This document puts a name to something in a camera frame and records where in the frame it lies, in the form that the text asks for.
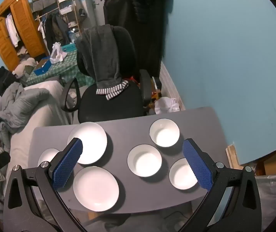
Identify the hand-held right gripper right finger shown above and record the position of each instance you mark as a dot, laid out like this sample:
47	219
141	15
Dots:
197	164

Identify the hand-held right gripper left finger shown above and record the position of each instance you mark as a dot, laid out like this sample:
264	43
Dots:
68	164

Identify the white bowl with dark rim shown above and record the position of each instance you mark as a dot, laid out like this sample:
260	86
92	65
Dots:
144	162
164	134
181	175

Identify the white round plate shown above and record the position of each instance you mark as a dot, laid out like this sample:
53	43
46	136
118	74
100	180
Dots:
92	140
95	188
47	156

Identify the wooden board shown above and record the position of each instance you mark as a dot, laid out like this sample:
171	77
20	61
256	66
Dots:
232	156

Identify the grey blanket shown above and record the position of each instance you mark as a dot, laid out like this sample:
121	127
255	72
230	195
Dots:
14	106

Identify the white mattress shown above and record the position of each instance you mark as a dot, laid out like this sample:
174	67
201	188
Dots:
43	116

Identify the cardboard box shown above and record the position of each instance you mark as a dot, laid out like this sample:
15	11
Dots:
270	164

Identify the black office chair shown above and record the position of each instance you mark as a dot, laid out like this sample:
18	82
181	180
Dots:
109	101

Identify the clear plastic sheet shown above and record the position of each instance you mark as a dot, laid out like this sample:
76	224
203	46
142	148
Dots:
270	193

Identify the orange toy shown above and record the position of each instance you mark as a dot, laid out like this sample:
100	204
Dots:
152	94

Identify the light clothes pile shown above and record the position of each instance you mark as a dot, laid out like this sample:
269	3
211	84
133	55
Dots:
24	65

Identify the blue box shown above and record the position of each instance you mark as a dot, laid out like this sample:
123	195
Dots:
42	70

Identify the green checkered cloth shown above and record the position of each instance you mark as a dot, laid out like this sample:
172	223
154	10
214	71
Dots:
63	65

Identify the white plastic bag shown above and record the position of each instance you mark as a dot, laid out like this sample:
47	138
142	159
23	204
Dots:
55	55

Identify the grey hooded sweater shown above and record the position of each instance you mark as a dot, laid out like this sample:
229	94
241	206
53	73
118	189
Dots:
101	53

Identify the white hanging shirt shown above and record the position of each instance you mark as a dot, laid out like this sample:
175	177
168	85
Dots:
11	29

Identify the wooden wardrobe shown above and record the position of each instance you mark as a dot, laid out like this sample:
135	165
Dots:
26	24

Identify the dark hanging clothes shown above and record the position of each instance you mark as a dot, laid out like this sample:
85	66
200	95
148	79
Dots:
55	29

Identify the wooden shelf rack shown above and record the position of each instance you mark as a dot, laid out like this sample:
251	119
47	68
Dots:
65	11

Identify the black hanging coats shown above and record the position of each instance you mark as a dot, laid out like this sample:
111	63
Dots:
133	17

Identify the grey door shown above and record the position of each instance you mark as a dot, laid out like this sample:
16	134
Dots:
88	0

